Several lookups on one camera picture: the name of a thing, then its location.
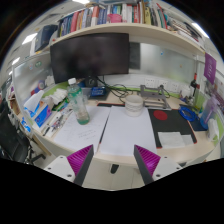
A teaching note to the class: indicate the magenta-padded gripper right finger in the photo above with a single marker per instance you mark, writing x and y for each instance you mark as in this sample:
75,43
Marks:
165,166

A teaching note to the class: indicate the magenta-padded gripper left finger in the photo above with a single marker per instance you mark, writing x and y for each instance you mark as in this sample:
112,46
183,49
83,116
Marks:
61,166

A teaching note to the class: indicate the green-labelled clear drink bottle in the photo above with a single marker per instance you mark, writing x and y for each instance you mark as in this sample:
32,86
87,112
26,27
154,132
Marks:
78,105

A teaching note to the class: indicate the translucent purple water bottle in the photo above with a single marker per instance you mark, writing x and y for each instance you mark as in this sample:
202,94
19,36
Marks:
208,111

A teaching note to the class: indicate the white cloth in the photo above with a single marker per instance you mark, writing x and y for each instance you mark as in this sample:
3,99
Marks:
171,140

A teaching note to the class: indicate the white paper sheet with writing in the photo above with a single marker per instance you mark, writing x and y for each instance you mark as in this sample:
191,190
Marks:
81,131

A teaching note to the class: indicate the large white paper sheet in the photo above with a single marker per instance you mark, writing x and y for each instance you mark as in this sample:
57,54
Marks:
126,133

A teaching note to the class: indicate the flat round red coaster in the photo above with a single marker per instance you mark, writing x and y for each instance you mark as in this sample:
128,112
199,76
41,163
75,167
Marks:
160,115

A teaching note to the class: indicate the dark blue pad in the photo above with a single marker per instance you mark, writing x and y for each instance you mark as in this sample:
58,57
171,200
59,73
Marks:
199,125

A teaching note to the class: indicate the black office chair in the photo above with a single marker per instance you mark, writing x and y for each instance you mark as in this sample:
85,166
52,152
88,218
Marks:
13,140

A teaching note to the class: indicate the white tissue pack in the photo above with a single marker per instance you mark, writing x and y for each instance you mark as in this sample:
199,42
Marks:
212,130

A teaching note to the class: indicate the blue tissue box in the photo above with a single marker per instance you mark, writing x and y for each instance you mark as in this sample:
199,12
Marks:
31,108

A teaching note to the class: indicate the stack of white napkins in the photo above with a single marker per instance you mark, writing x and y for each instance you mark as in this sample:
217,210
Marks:
58,96

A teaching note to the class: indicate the grey metal laptop stand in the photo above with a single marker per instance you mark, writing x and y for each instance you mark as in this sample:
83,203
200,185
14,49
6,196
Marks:
154,95

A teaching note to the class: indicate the small blue device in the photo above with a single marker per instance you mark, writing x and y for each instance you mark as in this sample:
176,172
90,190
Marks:
98,91

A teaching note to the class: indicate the purple hanging banner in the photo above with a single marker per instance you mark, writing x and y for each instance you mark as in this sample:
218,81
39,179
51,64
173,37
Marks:
210,68

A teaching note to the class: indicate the black computer monitor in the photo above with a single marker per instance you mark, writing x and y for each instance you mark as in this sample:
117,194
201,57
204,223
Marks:
88,56

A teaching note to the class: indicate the ceiling lights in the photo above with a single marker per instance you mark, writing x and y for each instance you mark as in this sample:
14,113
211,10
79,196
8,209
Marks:
29,38

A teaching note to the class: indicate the wooden shelf with books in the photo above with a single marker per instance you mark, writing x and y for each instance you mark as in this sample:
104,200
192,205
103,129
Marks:
133,30

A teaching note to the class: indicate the white wall power sockets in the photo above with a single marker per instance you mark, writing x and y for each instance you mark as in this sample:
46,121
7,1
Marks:
161,83

